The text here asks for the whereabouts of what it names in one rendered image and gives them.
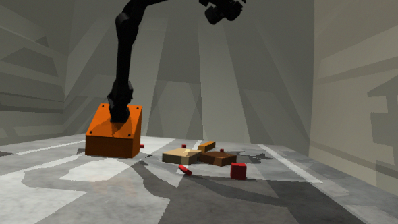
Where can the red cylinder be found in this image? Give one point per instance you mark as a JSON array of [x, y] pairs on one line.
[[185, 170]]

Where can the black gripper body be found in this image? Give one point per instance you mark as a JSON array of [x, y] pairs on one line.
[[212, 15]]

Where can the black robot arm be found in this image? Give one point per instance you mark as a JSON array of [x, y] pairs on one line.
[[127, 29]]

